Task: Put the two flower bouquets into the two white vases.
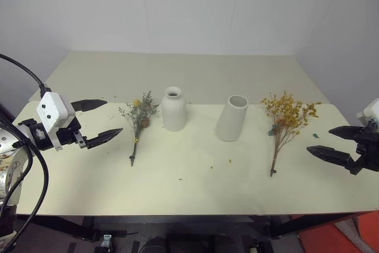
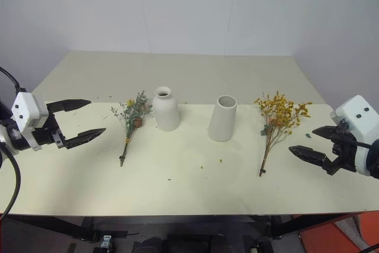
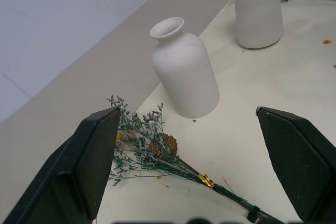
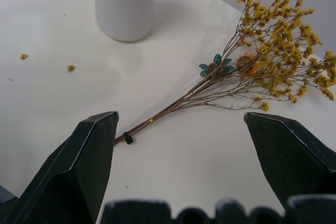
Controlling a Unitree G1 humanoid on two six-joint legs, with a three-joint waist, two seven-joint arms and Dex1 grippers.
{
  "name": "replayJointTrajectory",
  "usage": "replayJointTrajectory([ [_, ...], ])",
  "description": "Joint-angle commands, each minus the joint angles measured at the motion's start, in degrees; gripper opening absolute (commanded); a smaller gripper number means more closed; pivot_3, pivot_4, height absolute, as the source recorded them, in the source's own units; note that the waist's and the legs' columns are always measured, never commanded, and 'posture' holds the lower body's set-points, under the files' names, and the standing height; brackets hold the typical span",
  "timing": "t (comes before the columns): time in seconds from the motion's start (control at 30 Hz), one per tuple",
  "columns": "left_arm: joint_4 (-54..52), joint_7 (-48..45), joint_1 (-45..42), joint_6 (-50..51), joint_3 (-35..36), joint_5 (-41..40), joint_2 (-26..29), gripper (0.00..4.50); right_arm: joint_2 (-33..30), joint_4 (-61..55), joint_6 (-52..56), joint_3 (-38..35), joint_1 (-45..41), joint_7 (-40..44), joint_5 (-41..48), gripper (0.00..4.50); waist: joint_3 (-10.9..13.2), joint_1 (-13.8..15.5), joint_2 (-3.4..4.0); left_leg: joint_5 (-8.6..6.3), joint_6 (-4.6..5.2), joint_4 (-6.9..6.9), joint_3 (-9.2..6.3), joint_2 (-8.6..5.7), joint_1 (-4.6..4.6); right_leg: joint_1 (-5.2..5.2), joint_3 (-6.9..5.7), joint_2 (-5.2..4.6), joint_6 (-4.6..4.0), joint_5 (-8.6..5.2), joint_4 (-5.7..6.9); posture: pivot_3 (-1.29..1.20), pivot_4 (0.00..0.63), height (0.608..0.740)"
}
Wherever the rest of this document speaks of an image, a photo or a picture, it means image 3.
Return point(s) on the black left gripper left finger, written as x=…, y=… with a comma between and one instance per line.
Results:
x=65, y=171

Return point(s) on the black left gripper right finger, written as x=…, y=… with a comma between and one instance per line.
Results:
x=296, y=161

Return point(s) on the small white ceramic vase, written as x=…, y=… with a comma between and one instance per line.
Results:
x=183, y=74

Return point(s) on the tall white ceramic vase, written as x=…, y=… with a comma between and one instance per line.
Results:
x=258, y=9

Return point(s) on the green dried flower bouquet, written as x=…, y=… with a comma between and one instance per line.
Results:
x=155, y=153

